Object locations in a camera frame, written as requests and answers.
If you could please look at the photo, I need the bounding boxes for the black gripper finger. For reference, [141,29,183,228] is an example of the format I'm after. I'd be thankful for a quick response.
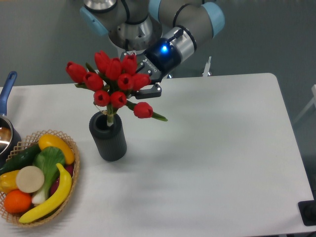
[130,83,162,99]
[120,50,144,62]

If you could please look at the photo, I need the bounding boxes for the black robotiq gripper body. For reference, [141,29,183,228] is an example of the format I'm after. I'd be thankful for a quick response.
[136,38,181,84]

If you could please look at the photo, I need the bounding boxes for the red tulip bouquet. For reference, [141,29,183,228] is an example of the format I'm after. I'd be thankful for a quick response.
[66,50,167,126]

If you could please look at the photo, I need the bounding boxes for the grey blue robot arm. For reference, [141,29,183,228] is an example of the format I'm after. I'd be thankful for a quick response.
[80,0,225,99]

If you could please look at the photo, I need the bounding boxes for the dark grey ribbed vase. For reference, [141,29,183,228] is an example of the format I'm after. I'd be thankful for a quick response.
[89,112,127,162]

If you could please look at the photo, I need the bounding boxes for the purple eggplant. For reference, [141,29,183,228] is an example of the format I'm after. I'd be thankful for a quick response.
[50,164,74,196]

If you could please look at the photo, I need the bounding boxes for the yellow squash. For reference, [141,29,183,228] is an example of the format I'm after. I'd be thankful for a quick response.
[38,133,75,165]

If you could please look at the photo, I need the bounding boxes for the green bok choy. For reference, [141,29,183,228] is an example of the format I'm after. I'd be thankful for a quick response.
[32,146,65,206]

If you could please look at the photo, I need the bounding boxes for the yellow banana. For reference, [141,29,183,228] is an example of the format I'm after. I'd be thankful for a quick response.
[19,163,72,224]

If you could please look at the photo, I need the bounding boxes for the woven wicker basket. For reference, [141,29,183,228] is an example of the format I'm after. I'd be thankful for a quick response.
[0,129,80,228]

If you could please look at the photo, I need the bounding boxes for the green cucumber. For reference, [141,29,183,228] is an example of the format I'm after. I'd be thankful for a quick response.
[0,144,41,175]

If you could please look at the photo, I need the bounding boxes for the beige round radish slice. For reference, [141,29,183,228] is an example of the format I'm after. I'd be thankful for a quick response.
[16,166,44,193]

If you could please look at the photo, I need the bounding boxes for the white furniture piece right edge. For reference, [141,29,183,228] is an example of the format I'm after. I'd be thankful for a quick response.
[293,84,316,126]

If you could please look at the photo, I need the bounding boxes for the yellow bell pepper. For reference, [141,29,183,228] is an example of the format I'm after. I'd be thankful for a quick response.
[0,170,20,193]

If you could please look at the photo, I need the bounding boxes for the orange fruit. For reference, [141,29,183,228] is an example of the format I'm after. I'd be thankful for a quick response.
[4,190,32,214]

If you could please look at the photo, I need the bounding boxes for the black device at table edge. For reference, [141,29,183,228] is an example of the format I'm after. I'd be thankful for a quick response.
[298,200,316,226]

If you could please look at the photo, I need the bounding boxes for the blue handled steel pot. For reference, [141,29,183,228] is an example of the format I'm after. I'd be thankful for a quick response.
[0,71,21,167]

